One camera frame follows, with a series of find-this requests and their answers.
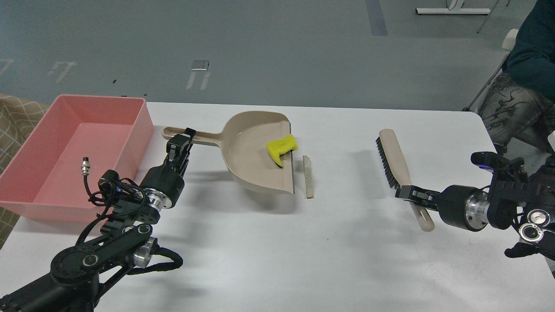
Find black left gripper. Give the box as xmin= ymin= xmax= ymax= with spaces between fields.
xmin=140 ymin=128 xmax=196 ymax=208

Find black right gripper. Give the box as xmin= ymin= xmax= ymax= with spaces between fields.
xmin=395 ymin=185 xmax=490 ymax=231

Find beige hand brush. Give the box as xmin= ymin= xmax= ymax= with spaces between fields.
xmin=376 ymin=129 xmax=435 ymax=232

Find beige plastic dustpan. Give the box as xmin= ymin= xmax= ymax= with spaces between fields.
xmin=162 ymin=111 xmax=296 ymax=195

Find yellow green sponge piece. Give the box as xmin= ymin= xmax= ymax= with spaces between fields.
xmin=266 ymin=134 xmax=299 ymax=168

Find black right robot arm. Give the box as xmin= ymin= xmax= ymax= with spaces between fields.
xmin=394 ymin=152 xmax=554 ymax=260

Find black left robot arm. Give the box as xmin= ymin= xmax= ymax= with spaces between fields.
xmin=1 ymin=128 xmax=196 ymax=312

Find pink plastic bin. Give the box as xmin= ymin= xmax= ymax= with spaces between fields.
xmin=0 ymin=95 xmax=154 ymax=222

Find grey floor plate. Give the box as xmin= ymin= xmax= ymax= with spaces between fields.
xmin=191 ymin=60 xmax=210 ymax=72

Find person in teal sweater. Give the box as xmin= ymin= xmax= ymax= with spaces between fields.
xmin=478 ymin=0 xmax=555 ymax=153

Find patterned beige cloth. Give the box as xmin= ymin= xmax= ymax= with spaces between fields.
xmin=0 ymin=94 xmax=50 ymax=250

